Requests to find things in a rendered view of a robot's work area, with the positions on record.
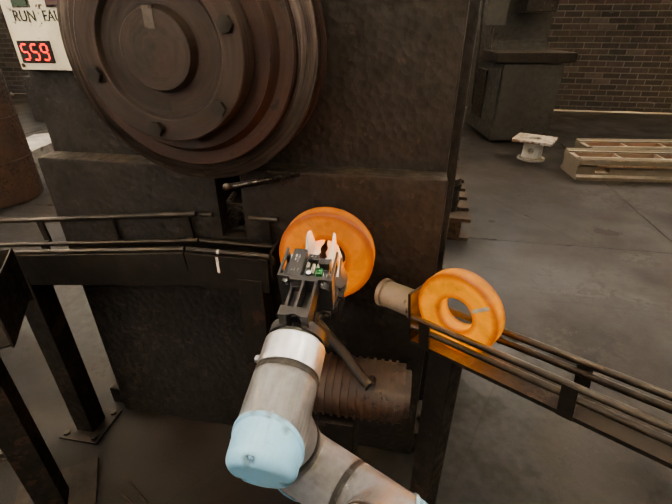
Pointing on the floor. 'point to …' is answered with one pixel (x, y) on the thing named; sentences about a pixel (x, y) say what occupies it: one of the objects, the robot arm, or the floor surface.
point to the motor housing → (330, 404)
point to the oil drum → (15, 156)
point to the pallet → (458, 211)
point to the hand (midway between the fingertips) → (327, 244)
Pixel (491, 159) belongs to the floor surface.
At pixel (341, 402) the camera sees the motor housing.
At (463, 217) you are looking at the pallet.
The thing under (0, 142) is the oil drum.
